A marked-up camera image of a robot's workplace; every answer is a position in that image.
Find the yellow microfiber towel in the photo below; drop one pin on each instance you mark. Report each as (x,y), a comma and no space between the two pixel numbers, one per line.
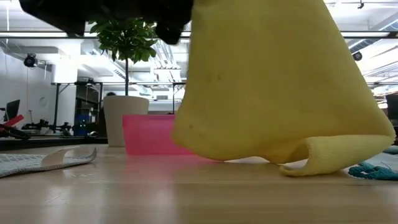
(273,93)

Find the grey microfiber towel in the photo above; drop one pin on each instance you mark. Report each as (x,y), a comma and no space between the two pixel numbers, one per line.
(31,161)

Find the black background robot arm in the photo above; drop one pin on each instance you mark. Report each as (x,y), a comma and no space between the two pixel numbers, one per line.
(46,127)

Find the teal blue microfiber towel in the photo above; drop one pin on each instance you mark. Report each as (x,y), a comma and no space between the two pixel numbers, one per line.
(373,171)

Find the person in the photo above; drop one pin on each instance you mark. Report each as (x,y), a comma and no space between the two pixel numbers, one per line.
(110,94)

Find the green plant in white pot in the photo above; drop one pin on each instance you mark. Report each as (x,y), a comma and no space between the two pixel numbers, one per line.
(126,118)

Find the blue box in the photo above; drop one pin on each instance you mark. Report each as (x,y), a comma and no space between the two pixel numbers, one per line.
(81,124)

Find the pink plastic bin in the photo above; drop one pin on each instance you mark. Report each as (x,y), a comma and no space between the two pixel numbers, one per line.
(146,137)

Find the black computer monitor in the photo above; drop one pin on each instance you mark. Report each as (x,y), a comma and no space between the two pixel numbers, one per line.
(392,107)
(13,109)

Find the red bar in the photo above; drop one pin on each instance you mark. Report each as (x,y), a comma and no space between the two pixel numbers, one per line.
(14,120)

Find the black ceiling spotlight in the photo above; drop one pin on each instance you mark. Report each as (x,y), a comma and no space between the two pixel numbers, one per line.
(360,4)

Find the black hanging ceiling camera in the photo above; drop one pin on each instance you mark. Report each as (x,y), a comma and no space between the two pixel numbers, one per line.
(357,56)
(30,60)

